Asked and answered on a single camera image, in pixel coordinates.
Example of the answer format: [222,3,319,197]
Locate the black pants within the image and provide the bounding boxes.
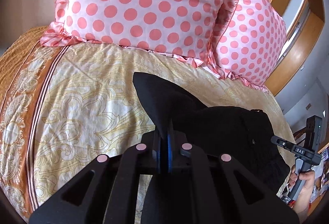
[132,71,291,224]

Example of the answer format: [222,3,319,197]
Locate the person's right hand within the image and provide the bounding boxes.
[288,166,315,214]

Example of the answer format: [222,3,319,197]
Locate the cream patterned bedsheet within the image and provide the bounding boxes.
[1,27,293,223]

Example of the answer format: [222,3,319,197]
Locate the right pink dotted pillow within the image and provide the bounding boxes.
[209,0,286,91]

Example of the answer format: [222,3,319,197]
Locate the pink dotted pillow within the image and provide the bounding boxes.
[40,0,224,67]
[209,0,286,91]

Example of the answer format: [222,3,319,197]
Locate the left pink dotted pillow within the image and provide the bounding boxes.
[40,0,224,67]

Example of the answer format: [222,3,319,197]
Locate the wooden door frame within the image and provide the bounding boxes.
[265,0,325,95]

